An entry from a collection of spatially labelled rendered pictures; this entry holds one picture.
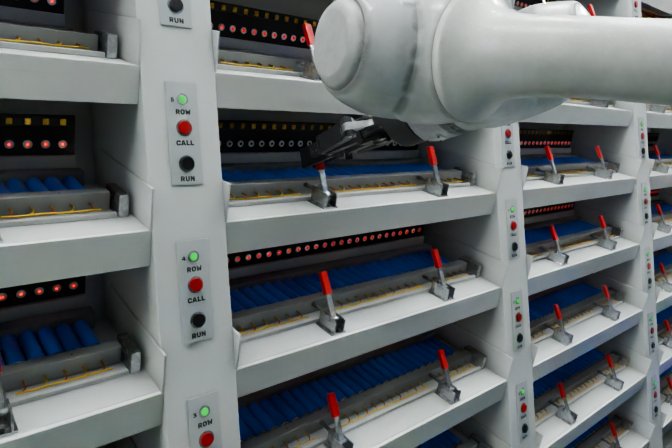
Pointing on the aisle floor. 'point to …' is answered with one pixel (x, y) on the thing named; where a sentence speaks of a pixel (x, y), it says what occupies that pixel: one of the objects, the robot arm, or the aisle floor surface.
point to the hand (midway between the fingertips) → (321, 153)
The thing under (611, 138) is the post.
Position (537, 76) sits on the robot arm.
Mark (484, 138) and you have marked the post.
